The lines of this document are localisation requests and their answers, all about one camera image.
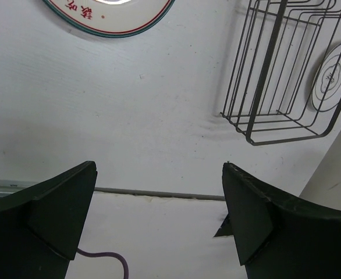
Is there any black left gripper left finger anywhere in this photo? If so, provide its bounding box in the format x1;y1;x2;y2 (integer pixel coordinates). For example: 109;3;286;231
0;161;97;278

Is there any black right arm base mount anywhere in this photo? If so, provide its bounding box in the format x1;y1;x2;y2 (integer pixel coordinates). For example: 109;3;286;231
214;215;233;238

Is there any aluminium table edge rail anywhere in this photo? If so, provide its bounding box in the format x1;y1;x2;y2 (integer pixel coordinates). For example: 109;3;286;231
0;180;225;201

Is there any white plate with dark rim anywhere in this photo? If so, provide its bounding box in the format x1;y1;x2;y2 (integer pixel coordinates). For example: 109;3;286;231
311;43;341;112

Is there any orange sunburst pattern plate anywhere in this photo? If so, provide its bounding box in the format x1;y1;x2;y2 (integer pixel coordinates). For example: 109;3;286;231
44;0;175;38

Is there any grey wire dish rack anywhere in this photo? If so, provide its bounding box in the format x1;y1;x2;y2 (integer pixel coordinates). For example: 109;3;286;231
221;0;341;146

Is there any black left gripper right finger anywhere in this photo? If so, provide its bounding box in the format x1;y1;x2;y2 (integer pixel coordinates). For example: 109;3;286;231
222;162;341;278

